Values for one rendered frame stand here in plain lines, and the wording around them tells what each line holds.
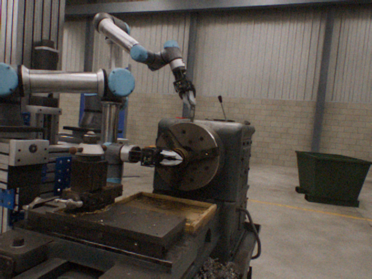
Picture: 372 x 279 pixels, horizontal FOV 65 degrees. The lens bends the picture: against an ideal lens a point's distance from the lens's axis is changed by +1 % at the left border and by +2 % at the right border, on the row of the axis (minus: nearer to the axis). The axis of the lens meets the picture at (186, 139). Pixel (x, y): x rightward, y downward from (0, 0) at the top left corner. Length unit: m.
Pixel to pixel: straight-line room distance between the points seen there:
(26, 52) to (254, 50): 10.52
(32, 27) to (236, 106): 10.11
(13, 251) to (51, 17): 1.22
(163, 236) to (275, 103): 10.65
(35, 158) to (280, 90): 10.49
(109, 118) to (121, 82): 0.22
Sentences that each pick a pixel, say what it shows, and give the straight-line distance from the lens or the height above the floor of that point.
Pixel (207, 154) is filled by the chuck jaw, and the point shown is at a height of 1.11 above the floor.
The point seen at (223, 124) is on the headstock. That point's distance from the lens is 1.45.
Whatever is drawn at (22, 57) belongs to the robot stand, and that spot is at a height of 1.47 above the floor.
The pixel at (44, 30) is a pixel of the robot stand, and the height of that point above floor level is 1.63.
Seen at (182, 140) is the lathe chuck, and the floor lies 1.15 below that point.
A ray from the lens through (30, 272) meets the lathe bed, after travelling 0.81.
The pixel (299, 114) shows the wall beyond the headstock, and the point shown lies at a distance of 11.19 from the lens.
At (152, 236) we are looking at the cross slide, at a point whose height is 0.97.
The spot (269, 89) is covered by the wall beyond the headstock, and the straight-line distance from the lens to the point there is 11.36.
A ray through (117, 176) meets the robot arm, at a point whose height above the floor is 0.98.
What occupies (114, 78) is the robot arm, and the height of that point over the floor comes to 1.38.
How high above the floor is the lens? 1.23
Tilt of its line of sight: 3 degrees down
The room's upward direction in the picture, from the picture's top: 5 degrees clockwise
